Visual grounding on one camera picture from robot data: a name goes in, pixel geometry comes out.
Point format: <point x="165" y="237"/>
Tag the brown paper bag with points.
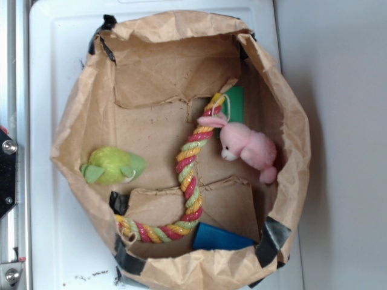
<point x="144" y="85"/>

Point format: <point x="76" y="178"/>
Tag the aluminium frame rail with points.
<point x="16" y="272"/>

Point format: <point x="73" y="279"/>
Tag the green plush animal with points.
<point x="111" y="165"/>

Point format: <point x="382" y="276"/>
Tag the green block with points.
<point x="233" y="107"/>

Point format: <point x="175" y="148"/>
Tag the multicolour twisted rope toy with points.
<point x="187" y="177"/>

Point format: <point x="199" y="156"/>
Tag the black metal bracket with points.
<point x="9" y="148"/>

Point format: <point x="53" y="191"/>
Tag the pink plush bunny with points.
<point x="239" y="141"/>

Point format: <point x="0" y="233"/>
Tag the blue block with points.
<point x="213" y="238"/>

